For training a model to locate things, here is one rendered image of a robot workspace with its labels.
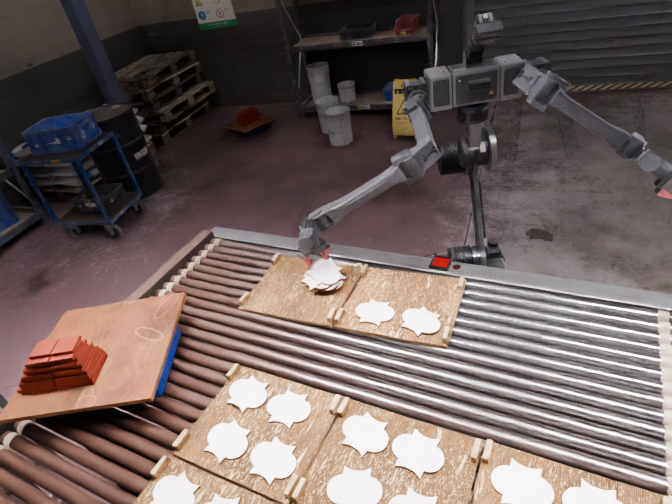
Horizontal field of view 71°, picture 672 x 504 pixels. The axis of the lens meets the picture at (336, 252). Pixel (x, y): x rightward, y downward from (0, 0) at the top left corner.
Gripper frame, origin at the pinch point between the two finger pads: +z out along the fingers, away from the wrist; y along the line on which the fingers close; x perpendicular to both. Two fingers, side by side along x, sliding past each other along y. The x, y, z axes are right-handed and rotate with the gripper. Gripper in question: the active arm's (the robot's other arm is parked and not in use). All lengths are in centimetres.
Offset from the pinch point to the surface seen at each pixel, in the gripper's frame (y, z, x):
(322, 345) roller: -19.5, 10.2, -28.4
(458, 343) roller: 15, 11, -61
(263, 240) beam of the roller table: -1.9, 11.2, 48.7
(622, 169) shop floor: 311, 111, 32
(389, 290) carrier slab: 14.9, 9.0, -25.5
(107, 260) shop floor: -70, 102, 271
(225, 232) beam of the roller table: -12, 11, 71
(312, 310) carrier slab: -12.9, 8.4, -12.7
